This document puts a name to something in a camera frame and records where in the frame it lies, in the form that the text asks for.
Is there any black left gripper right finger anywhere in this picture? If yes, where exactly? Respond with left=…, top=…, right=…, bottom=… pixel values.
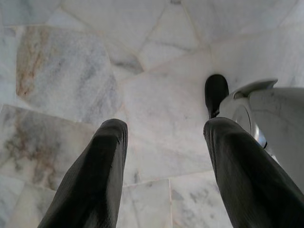
left=203, top=117, right=304, bottom=228

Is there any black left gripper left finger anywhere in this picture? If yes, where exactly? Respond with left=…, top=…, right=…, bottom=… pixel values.
left=38, top=118, right=129, bottom=228

